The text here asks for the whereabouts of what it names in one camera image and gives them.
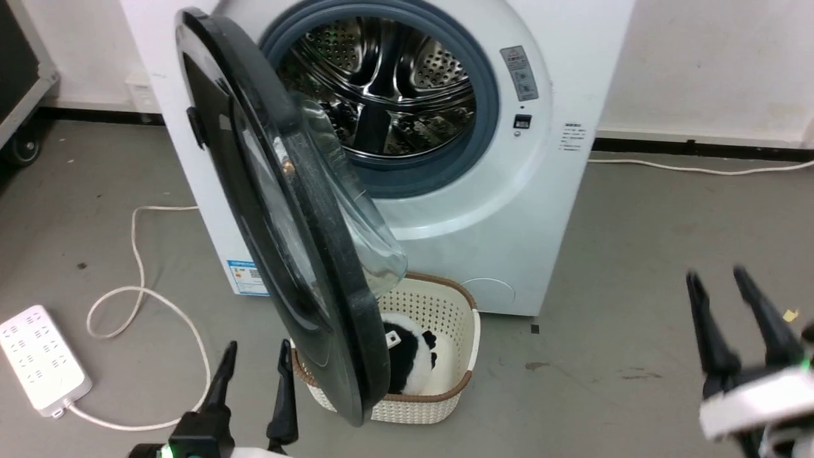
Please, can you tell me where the black round washing machine door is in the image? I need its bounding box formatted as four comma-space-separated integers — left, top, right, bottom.
174, 8, 409, 427

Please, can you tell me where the white wall socket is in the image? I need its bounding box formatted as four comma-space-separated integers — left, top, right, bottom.
125, 72, 160, 116

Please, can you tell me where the white power strip cable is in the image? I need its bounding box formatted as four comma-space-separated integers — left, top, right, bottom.
62, 205, 212, 432

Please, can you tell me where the black and white panda plush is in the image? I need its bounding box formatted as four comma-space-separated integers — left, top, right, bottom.
380, 312, 439, 395

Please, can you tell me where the grey warning sticker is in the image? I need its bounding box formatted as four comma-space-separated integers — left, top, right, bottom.
500, 45, 539, 102

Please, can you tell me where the cream perforated laundry basket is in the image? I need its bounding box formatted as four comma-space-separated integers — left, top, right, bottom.
291, 272, 481, 425

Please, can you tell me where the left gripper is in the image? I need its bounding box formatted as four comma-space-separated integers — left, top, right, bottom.
129, 340, 299, 458

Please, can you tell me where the white power strip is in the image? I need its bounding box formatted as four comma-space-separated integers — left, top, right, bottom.
0, 305, 93, 419

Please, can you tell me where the black wheeled flight case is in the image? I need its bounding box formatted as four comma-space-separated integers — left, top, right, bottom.
0, 0, 61, 169

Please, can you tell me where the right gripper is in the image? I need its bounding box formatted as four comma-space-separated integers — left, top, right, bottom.
686, 267, 814, 458

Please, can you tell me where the blue energy label sticker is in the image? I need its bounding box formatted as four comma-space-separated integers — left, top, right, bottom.
226, 258, 272, 297

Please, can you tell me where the white front-load washing machine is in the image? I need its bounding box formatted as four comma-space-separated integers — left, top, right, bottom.
120, 0, 637, 317

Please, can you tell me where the white cable along wall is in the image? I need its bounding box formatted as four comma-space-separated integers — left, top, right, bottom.
586, 157, 814, 176

